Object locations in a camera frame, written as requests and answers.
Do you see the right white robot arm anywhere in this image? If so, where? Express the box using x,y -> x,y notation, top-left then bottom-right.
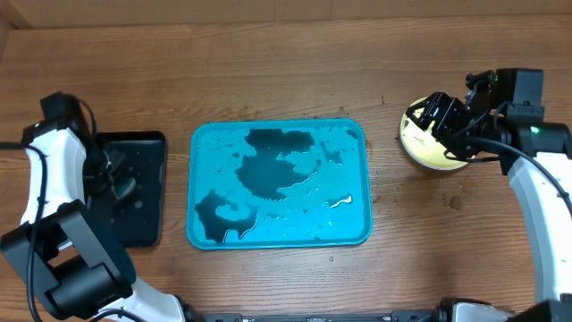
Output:
405,68 -> 571,322

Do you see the pink white plate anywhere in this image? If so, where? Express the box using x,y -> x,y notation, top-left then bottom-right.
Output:
399,129 -> 470,173

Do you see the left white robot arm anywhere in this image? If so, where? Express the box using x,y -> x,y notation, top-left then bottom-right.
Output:
1,91 -> 200,321

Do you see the yellow plate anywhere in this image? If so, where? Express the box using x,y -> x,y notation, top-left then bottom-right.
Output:
399,96 -> 470,172

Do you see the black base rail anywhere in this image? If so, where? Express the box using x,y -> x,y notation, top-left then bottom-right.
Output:
119,297 -> 519,322

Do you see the teal plastic tray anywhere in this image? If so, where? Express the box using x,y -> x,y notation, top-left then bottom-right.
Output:
186,118 -> 374,250

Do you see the black water tray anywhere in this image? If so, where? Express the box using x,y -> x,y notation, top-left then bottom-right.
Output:
87,131 -> 167,248

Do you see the green grey sponge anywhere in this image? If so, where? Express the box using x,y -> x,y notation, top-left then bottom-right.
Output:
114,177 -> 136,200

